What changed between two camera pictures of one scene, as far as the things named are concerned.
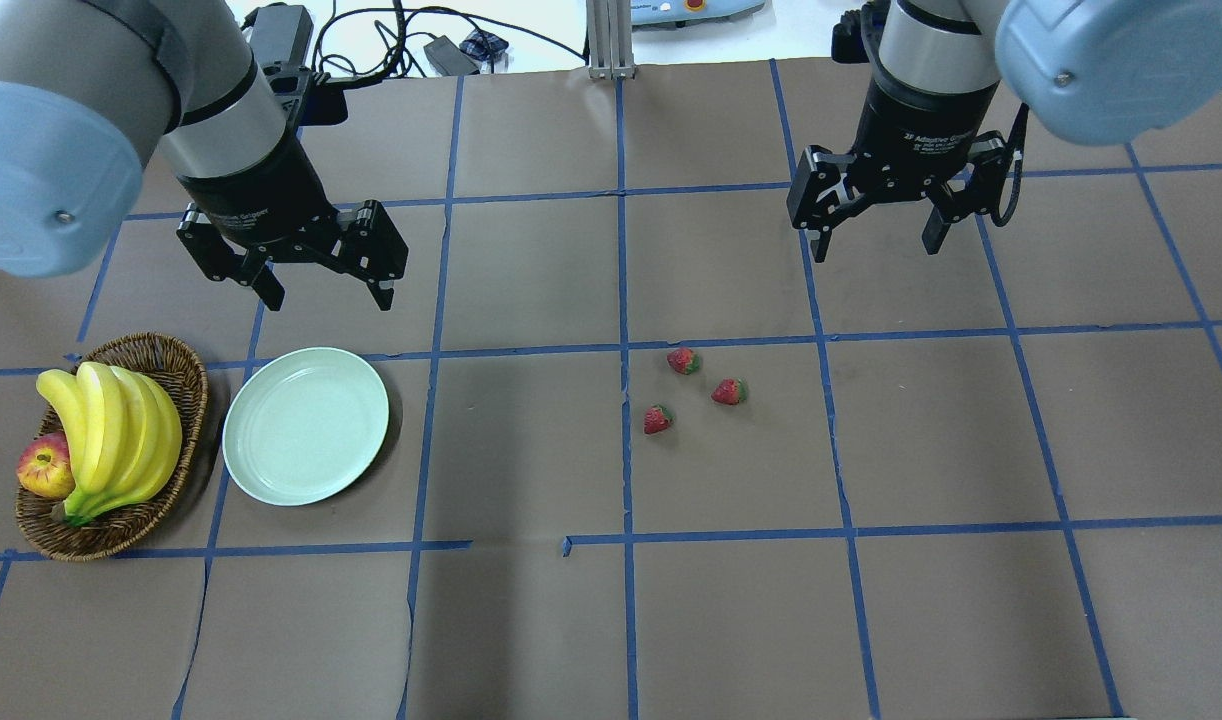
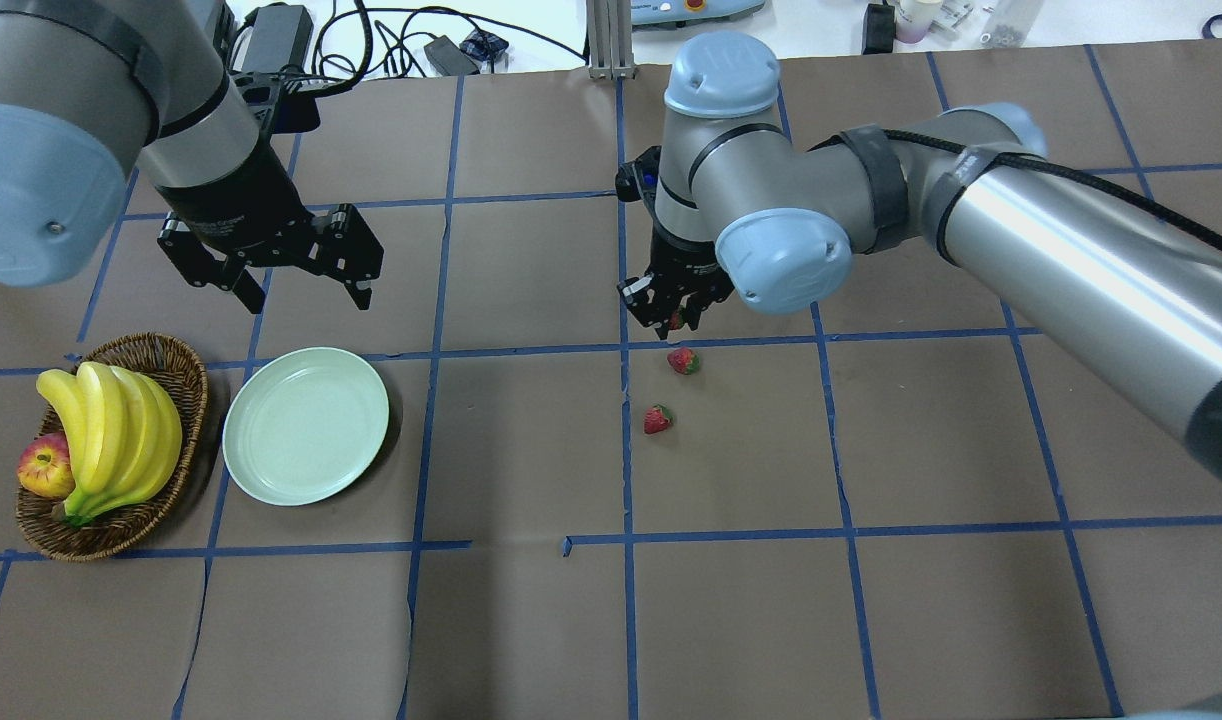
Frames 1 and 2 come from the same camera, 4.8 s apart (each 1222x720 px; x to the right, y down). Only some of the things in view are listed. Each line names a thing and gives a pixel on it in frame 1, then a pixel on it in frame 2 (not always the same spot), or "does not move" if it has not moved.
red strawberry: [656, 419] does not move
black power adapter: [280, 33] does not move
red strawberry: [683, 360] does not move
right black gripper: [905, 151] -> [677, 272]
